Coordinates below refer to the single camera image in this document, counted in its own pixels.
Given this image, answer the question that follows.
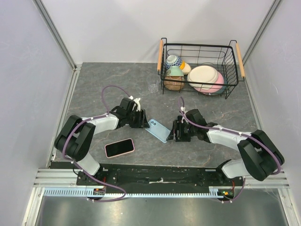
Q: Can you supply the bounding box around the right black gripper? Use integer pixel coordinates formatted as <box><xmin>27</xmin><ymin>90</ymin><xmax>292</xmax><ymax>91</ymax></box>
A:
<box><xmin>166</xmin><ymin>120</ymin><xmax>197</xmax><ymax>142</ymax></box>

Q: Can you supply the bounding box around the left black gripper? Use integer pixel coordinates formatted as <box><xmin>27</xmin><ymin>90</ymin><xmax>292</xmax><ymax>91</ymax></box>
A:
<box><xmin>126</xmin><ymin>109</ymin><xmax>150</xmax><ymax>129</ymax></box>

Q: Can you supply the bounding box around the light blue phone case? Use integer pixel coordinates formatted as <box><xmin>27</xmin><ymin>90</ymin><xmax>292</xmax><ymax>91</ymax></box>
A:
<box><xmin>145</xmin><ymin>119</ymin><xmax>170</xmax><ymax>143</ymax></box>

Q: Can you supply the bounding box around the pink phone case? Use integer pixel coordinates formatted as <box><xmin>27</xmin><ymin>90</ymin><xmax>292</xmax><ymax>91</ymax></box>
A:
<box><xmin>104</xmin><ymin>138</ymin><xmax>135</xmax><ymax>159</ymax></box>

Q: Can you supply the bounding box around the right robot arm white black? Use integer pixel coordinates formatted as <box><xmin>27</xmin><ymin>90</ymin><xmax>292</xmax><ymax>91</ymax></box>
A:
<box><xmin>167</xmin><ymin>107</ymin><xmax>285</xmax><ymax>186</ymax></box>

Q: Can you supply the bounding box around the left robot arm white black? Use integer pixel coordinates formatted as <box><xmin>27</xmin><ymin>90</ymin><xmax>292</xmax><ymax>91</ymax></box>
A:
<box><xmin>54</xmin><ymin>96</ymin><xmax>150</xmax><ymax>185</ymax></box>

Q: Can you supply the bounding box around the clear glass cup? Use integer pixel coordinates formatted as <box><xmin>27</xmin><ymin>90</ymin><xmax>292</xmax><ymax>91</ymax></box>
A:
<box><xmin>146</xmin><ymin>75</ymin><xmax>161</xmax><ymax>93</ymax></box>

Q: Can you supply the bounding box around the brown bowl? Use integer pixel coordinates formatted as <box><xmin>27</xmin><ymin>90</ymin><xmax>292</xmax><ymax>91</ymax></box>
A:
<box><xmin>164</xmin><ymin>76</ymin><xmax>184</xmax><ymax>91</ymax></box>

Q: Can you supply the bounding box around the mint green bowl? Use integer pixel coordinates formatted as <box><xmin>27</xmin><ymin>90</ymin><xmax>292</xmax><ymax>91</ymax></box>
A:
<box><xmin>165</xmin><ymin>66</ymin><xmax>184</xmax><ymax>77</ymax></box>

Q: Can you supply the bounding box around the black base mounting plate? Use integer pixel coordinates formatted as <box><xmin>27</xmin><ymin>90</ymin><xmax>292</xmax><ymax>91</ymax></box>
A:
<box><xmin>76</xmin><ymin>164</ymin><xmax>244</xmax><ymax>189</ymax></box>

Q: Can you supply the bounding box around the pink plate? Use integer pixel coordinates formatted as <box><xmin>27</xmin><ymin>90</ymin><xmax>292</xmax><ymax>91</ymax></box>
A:
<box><xmin>194</xmin><ymin>72</ymin><xmax>224</xmax><ymax>94</ymax></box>

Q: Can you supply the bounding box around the blue white patterned bowl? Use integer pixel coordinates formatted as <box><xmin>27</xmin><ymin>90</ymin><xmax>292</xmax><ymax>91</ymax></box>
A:
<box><xmin>165</xmin><ymin>55</ymin><xmax>184</xmax><ymax>70</ymax></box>

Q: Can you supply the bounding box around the yellow white bowl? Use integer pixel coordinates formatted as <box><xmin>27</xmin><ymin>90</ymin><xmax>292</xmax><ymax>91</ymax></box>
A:
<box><xmin>180</xmin><ymin>61</ymin><xmax>191</xmax><ymax>74</ymax></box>

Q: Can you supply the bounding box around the cream plate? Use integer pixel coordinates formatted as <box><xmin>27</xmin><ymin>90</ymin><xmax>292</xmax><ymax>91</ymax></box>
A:
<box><xmin>187</xmin><ymin>65</ymin><xmax>218</xmax><ymax>89</ymax></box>

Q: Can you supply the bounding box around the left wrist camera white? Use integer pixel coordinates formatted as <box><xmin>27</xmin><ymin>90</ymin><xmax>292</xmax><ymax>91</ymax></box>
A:
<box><xmin>129</xmin><ymin>96</ymin><xmax>141</xmax><ymax>112</ymax></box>

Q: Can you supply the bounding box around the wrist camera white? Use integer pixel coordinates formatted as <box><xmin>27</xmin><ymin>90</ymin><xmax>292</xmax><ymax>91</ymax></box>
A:
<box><xmin>179</xmin><ymin>106</ymin><xmax>188</xmax><ymax>123</ymax></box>
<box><xmin>129</xmin><ymin>96</ymin><xmax>141</xmax><ymax>112</ymax></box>

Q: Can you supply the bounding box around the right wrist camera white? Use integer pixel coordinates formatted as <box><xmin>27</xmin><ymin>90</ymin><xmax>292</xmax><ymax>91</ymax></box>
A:
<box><xmin>179</xmin><ymin>106</ymin><xmax>188</xmax><ymax>123</ymax></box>

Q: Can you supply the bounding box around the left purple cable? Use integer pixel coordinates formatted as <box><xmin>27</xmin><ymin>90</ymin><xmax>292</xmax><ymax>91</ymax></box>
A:
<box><xmin>62</xmin><ymin>85</ymin><xmax>128</xmax><ymax>202</ymax></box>

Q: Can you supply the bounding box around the black wire dish basket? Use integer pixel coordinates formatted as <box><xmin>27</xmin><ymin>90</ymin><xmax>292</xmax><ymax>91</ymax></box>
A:
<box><xmin>157</xmin><ymin>38</ymin><xmax>246</xmax><ymax>98</ymax></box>

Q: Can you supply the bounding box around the aluminium frame rail front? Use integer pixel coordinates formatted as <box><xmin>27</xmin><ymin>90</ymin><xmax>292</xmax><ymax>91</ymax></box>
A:
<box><xmin>32</xmin><ymin>168</ymin><xmax>83</xmax><ymax>188</ymax></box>

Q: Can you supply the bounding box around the blue slotted cable duct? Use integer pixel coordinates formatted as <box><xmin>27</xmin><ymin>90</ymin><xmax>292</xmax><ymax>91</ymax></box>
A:
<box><xmin>43</xmin><ymin>187</ymin><xmax>226</xmax><ymax>198</ymax></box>

